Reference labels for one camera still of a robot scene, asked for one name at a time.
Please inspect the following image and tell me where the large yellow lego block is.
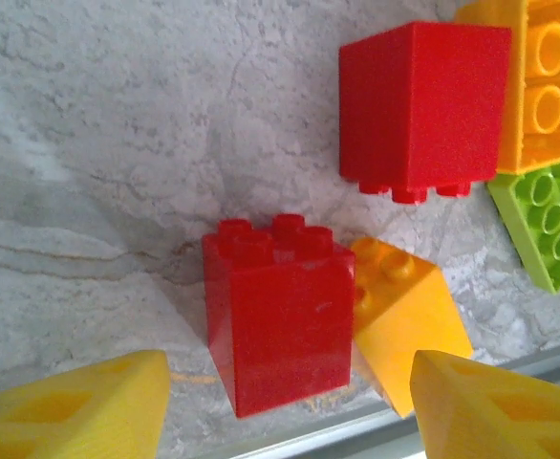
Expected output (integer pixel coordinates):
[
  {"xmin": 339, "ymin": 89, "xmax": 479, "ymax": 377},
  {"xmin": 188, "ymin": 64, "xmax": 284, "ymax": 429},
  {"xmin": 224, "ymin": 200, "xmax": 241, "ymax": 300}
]
[{"xmin": 454, "ymin": 0, "xmax": 560, "ymax": 176}]

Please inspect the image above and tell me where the long green lego block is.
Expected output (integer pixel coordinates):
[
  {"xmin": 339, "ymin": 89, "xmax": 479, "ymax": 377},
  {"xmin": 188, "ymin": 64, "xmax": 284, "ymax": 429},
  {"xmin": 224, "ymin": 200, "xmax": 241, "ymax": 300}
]
[{"xmin": 486, "ymin": 161, "xmax": 560, "ymax": 295}]

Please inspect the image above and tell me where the red lego block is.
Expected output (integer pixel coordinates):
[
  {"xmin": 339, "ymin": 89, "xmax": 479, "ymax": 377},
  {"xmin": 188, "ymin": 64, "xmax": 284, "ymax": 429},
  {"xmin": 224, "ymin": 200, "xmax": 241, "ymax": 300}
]
[
  {"xmin": 202, "ymin": 213, "xmax": 356, "ymax": 420},
  {"xmin": 338, "ymin": 21, "xmax": 513, "ymax": 206}
]

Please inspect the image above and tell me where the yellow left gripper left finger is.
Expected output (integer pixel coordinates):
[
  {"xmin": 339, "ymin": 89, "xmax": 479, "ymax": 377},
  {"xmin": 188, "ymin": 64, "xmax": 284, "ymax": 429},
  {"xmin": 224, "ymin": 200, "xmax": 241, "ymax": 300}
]
[{"xmin": 0, "ymin": 349, "xmax": 172, "ymax": 459}]

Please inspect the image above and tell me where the aluminium table frame rail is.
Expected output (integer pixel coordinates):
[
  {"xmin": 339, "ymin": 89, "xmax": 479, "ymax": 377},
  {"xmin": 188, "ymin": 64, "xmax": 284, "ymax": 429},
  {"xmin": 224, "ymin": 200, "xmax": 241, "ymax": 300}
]
[{"xmin": 203, "ymin": 337, "xmax": 560, "ymax": 459}]

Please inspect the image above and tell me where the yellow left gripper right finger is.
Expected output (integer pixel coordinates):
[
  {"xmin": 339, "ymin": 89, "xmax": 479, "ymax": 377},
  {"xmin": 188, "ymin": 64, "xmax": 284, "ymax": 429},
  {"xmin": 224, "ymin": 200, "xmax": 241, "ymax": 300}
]
[{"xmin": 410, "ymin": 349, "xmax": 560, "ymax": 459}]

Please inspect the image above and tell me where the small yellow lego block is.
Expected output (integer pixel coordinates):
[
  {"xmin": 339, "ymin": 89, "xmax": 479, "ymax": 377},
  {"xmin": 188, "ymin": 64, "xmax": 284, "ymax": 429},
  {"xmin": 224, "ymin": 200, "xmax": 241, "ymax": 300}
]
[{"xmin": 350, "ymin": 237, "xmax": 475, "ymax": 420}]

